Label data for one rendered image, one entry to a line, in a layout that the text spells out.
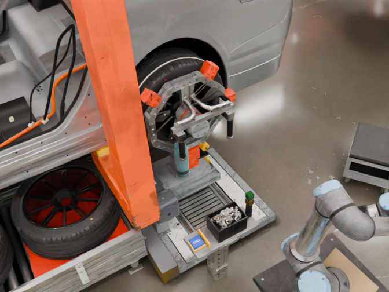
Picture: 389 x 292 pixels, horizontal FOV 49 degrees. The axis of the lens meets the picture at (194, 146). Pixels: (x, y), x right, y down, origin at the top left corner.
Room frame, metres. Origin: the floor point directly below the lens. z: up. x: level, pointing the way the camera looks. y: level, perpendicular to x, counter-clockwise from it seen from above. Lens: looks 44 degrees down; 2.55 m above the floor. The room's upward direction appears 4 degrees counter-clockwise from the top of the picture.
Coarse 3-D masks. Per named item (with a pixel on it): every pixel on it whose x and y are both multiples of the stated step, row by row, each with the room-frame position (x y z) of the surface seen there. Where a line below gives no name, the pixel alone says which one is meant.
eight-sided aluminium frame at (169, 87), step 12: (192, 72) 2.14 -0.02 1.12; (168, 84) 2.03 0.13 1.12; (180, 84) 2.03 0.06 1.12; (216, 84) 2.15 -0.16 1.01; (168, 96) 1.99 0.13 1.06; (156, 108) 1.95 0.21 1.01; (216, 120) 2.15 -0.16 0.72; (156, 144) 1.93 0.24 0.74; (168, 144) 2.02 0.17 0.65; (192, 144) 2.06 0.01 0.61
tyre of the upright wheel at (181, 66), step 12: (168, 48) 2.34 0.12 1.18; (180, 48) 2.37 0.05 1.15; (144, 60) 2.25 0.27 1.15; (156, 60) 2.22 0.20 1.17; (168, 60) 2.19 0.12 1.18; (180, 60) 2.20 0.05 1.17; (192, 60) 2.21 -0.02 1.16; (144, 72) 2.15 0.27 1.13; (156, 72) 2.11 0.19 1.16; (168, 72) 2.09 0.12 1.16; (180, 72) 2.13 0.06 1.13; (144, 84) 2.08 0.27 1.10; (156, 84) 2.05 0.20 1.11; (144, 108) 2.00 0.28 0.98; (144, 120) 2.00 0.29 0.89
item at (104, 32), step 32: (96, 0) 1.47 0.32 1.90; (96, 32) 1.46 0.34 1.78; (128, 32) 1.52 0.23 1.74; (96, 64) 1.45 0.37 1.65; (128, 64) 1.51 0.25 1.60; (96, 96) 1.56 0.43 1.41; (128, 96) 1.50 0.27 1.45; (128, 128) 1.48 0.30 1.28; (128, 160) 1.47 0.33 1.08; (128, 192) 1.45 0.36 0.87
